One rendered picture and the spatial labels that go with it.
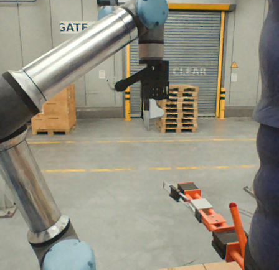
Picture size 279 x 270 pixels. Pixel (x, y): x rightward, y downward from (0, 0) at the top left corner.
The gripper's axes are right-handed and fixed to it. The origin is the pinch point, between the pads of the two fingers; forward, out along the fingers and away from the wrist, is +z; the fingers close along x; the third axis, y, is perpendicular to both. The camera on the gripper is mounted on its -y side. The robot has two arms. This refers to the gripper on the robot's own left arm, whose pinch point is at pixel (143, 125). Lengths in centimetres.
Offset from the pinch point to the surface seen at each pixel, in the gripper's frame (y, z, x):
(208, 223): 21.3, 32.4, -3.3
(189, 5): 221, -241, 853
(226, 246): 22.1, 31.8, -16.0
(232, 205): 25.0, 21.6, -11.7
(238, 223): 25.6, 25.4, -14.6
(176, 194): 15.3, 33.5, 20.0
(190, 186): 21.5, 31.3, 22.0
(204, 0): 273, -257, 847
